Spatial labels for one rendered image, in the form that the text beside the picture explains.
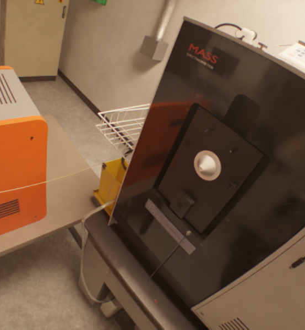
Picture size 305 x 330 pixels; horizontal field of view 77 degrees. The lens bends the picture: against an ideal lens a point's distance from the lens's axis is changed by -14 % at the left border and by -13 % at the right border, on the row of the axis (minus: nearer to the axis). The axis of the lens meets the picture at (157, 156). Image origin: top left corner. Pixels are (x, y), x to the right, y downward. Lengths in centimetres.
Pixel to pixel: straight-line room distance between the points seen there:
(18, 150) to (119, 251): 46
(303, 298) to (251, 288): 11
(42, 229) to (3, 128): 42
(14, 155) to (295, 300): 70
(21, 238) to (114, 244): 32
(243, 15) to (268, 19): 18
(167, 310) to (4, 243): 57
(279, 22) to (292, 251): 139
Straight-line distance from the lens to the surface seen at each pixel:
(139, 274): 78
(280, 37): 158
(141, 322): 87
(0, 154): 59
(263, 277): 50
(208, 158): 43
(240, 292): 56
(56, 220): 86
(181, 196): 49
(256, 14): 167
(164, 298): 78
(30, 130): 57
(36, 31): 336
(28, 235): 83
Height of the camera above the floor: 143
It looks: 35 degrees down
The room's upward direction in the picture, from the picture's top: 24 degrees clockwise
